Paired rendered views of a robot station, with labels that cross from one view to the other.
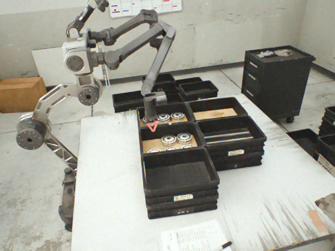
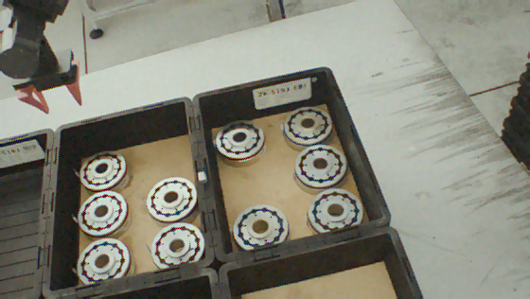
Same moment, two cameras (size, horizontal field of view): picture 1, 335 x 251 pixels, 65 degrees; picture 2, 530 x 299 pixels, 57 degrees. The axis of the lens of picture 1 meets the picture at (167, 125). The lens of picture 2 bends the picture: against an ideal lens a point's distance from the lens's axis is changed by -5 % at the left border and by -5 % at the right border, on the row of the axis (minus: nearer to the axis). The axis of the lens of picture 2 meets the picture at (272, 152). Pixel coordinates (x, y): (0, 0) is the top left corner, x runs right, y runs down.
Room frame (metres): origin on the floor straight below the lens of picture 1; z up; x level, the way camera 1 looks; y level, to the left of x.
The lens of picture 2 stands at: (1.71, -0.57, 1.68)
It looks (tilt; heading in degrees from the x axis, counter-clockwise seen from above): 51 degrees down; 92
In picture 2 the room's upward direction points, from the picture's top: 9 degrees counter-clockwise
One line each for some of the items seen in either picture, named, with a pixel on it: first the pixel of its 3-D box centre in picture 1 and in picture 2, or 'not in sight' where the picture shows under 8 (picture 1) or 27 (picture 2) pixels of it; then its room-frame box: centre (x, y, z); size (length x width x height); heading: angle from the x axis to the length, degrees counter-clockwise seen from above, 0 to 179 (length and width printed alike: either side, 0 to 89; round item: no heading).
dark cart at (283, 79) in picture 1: (271, 88); not in sight; (3.00, -1.33, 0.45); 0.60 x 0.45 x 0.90; 101
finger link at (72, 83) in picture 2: not in sight; (63, 86); (1.35, 0.09, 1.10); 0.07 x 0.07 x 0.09; 7
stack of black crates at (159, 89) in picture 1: (159, 94); not in sight; (3.18, 0.08, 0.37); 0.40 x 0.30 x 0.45; 101
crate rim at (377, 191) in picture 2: (164, 115); (281, 154); (1.71, 0.02, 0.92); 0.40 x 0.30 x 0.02; 96
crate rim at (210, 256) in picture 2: (169, 138); (125, 189); (1.41, -0.01, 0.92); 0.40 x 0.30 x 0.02; 96
